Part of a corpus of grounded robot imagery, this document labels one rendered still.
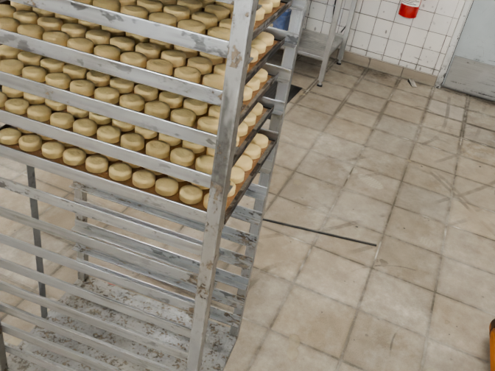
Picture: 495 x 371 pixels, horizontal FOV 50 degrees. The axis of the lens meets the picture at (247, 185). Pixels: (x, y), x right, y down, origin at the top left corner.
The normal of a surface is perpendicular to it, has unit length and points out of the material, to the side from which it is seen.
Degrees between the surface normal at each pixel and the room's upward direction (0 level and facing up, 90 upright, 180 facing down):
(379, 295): 0
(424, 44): 90
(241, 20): 90
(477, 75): 90
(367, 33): 90
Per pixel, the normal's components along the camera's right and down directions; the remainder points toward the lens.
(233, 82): -0.31, 0.49
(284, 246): 0.15, -0.82
